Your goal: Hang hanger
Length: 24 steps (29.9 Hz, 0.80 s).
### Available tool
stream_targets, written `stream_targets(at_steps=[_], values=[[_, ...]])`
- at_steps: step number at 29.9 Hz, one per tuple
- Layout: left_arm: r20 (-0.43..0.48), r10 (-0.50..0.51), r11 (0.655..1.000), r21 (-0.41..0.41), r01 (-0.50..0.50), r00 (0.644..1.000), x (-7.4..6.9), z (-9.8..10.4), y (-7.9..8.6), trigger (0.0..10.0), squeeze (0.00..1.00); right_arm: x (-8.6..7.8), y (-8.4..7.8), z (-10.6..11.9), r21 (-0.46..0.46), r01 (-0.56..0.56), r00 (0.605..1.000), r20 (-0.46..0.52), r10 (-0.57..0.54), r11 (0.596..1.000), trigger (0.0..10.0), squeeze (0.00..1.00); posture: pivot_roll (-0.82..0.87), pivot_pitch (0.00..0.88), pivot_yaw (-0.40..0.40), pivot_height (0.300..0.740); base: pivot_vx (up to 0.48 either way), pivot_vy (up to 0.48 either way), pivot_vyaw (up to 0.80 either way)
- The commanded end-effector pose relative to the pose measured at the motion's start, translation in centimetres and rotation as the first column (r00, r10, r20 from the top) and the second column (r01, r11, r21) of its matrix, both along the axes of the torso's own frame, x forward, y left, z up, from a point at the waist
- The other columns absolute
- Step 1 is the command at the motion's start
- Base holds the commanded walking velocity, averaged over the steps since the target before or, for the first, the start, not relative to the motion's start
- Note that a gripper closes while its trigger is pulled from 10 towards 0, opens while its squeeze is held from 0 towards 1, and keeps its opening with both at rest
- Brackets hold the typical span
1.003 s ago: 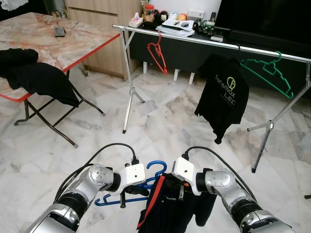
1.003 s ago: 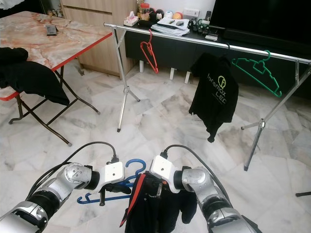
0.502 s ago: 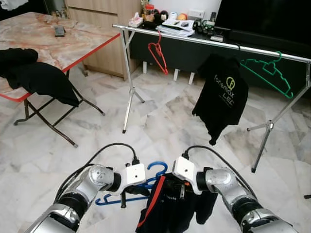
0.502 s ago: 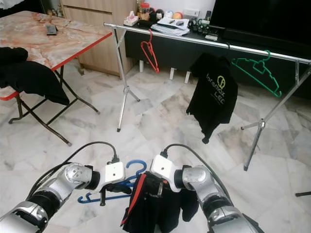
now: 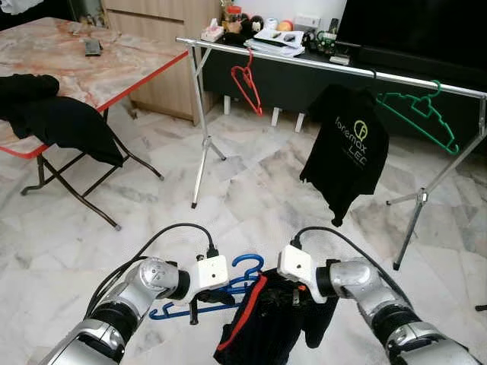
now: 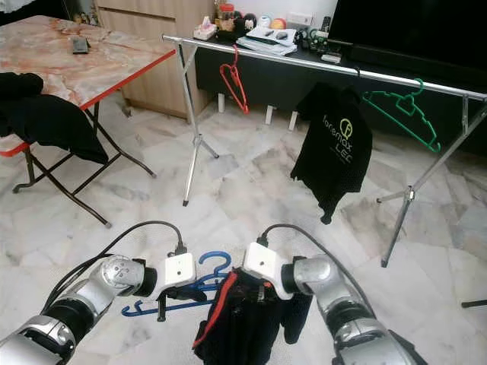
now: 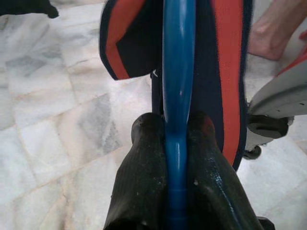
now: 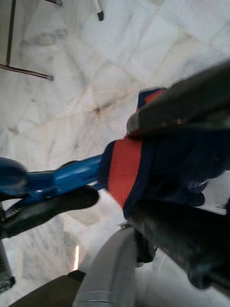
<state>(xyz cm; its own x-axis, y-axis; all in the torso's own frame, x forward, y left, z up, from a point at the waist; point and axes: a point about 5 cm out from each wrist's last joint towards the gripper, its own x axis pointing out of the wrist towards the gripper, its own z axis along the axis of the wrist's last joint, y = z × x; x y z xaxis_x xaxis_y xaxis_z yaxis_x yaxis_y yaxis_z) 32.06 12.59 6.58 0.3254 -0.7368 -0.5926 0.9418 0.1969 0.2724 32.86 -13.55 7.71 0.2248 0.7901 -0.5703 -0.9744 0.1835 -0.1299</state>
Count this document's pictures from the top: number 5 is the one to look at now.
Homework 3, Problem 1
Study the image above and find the light wooden cabinet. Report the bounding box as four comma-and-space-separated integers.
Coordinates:
102, 0, 226, 124

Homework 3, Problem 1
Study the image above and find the red plastic hanger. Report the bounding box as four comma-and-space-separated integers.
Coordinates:
230, 46, 266, 117

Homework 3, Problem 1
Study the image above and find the black low television console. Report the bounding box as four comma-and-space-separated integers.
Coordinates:
200, 42, 487, 155

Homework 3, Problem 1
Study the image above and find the green plastic hanger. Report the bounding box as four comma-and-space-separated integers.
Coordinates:
374, 79, 462, 156

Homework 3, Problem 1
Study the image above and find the pink tissue box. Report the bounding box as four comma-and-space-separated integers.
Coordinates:
199, 24, 226, 43

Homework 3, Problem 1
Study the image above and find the plain black garment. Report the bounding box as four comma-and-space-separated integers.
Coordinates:
0, 73, 126, 167

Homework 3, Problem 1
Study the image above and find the black T-shirt large green logo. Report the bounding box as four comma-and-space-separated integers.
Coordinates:
298, 83, 391, 228

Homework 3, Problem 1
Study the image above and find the folding table marble top red edge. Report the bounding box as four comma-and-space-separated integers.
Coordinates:
0, 16, 190, 230

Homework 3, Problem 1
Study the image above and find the red lidded snack jar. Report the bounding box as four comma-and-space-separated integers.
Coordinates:
224, 5, 244, 26

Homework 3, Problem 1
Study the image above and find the blue plastic hanger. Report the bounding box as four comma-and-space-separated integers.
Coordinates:
148, 252, 266, 321

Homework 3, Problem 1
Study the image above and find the black mobile phone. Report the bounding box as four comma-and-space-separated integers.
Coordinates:
83, 37, 104, 57

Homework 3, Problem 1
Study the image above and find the black flat screen television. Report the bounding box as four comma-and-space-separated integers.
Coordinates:
338, 0, 487, 58

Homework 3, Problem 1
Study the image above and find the stack of white papers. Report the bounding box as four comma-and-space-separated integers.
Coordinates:
247, 27, 306, 59

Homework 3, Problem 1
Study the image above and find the white power socket box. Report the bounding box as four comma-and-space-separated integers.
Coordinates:
294, 13, 321, 30

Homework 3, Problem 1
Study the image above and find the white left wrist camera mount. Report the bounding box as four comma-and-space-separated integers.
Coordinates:
189, 254, 230, 297

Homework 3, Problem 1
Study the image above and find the silver metal clothes rack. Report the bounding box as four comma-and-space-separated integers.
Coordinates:
177, 36, 487, 271

